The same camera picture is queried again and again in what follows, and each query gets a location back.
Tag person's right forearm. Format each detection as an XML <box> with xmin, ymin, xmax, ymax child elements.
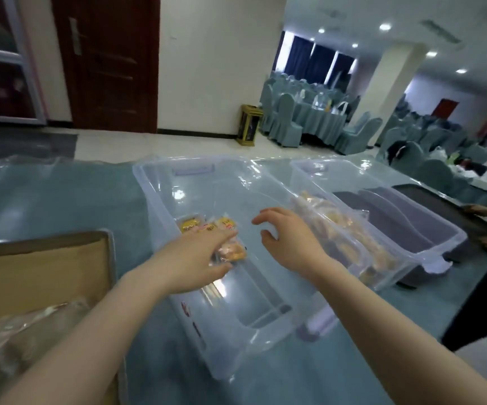
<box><xmin>310</xmin><ymin>254</ymin><xmax>487</xmax><ymax>405</ymax></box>

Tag gold trash bin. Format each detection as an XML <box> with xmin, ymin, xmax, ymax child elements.
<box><xmin>235</xmin><ymin>104</ymin><xmax>264</xmax><ymax>147</ymax></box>

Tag large clear plastic storage bin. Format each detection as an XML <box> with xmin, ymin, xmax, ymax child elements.
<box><xmin>132</xmin><ymin>155</ymin><xmax>340</xmax><ymax>381</ymax></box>

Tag black baking tray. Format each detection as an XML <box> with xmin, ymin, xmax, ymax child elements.
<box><xmin>391</xmin><ymin>183</ymin><xmax>487</xmax><ymax>242</ymax></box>

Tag red door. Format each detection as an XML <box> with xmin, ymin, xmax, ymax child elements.
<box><xmin>432</xmin><ymin>98</ymin><xmax>460</xmax><ymax>119</ymax></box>

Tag person's left forearm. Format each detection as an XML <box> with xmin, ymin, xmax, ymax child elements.
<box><xmin>0</xmin><ymin>249</ymin><xmax>177</xmax><ymax>405</ymax></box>

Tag clear plastic bin with pastries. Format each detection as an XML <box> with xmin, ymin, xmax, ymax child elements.
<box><xmin>289</xmin><ymin>158</ymin><xmax>468</xmax><ymax>292</ymax></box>

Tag ceiling spot lights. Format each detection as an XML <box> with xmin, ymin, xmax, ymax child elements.
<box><xmin>317</xmin><ymin>22</ymin><xmax>468</xmax><ymax>75</ymax></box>

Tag teal tablecloth with clear cover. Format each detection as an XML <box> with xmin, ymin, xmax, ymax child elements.
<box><xmin>0</xmin><ymin>152</ymin><xmax>487</xmax><ymax>405</ymax></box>

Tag person's left hand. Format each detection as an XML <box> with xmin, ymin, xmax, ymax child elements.
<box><xmin>159</xmin><ymin>228</ymin><xmax>240</xmax><ymax>296</ymax></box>

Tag black garment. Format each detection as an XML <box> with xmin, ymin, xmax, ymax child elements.
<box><xmin>386</xmin><ymin>140</ymin><xmax>409</xmax><ymax>166</ymax></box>

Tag clear bag of bread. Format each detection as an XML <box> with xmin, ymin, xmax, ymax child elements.
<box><xmin>0</xmin><ymin>297</ymin><xmax>97</xmax><ymax>405</ymax></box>

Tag clear pastry packet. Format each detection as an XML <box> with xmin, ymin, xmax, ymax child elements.
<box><xmin>210</xmin><ymin>238</ymin><xmax>248</xmax><ymax>267</ymax></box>

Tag group of blue covered chairs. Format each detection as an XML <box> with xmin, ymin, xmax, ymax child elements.
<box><xmin>259</xmin><ymin>71</ymin><xmax>384</xmax><ymax>156</ymax></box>
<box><xmin>375</xmin><ymin>94</ymin><xmax>487</xmax><ymax>199</ymax></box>

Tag pile of wrapped pastries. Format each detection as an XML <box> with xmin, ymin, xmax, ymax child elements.
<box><xmin>292</xmin><ymin>191</ymin><xmax>397</xmax><ymax>284</ymax></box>

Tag dark blue curtains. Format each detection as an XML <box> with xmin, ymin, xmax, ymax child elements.
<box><xmin>276</xmin><ymin>30</ymin><xmax>357</xmax><ymax>90</ymax></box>

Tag metal framed glass door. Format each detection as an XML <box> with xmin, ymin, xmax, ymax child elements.
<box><xmin>0</xmin><ymin>0</ymin><xmax>47</xmax><ymax>126</ymax></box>

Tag dark brown wooden door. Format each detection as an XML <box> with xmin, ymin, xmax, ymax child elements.
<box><xmin>51</xmin><ymin>0</ymin><xmax>160</xmax><ymax>134</ymax></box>

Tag person's right hand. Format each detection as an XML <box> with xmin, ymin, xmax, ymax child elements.
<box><xmin>251</xmin><ymin>207</ymin><xmax>329</xmax><ymax>284</ymax></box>

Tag round table with blue cloth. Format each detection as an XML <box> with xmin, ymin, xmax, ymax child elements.
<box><xmin>293</xmin><ymin>97</ymin><xmax>350</xmax><ymax>137</ymax></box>

